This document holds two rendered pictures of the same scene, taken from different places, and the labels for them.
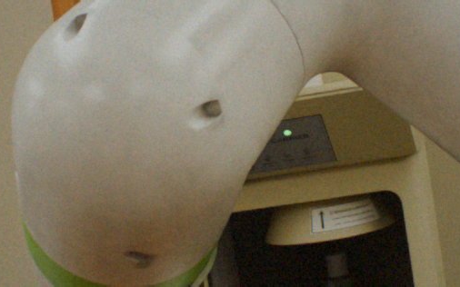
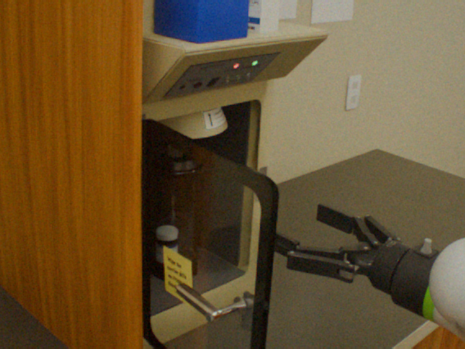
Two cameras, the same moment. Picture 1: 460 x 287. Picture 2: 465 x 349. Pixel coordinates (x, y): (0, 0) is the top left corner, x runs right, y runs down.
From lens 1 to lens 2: 121 cm
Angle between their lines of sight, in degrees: 61
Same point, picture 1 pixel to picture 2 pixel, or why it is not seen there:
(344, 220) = (219, 119)
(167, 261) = not seen: outside the picture
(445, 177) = not seen: hidden behind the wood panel
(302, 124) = (266, 58)
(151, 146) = not seen: outside the picture
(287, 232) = (186, 129)
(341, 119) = (284, 56)
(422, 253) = (264, 141)
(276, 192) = (200, 101)
